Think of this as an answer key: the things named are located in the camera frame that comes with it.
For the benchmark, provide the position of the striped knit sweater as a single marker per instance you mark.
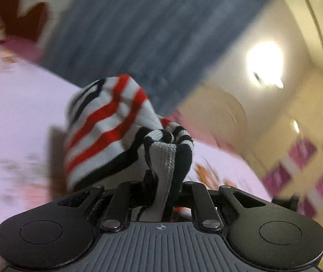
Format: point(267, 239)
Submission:
point(114, 135)

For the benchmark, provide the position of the blue centre curtain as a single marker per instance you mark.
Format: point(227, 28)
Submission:
point(166, 46)

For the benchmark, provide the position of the wall lamp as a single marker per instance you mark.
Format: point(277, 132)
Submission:
point(265, 63)

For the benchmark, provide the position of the cream arched headboard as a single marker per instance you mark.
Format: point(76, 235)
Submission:
point(212, 110)

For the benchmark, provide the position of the red heart-shaped headboard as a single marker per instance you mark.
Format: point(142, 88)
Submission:
point(29, 25)

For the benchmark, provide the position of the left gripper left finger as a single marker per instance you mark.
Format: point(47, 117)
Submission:
point(127, 196)

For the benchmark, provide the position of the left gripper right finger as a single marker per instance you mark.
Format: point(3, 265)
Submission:
point(195, 196)

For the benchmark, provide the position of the pink floral bed sheet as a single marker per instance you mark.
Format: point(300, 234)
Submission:
point(33, 126)

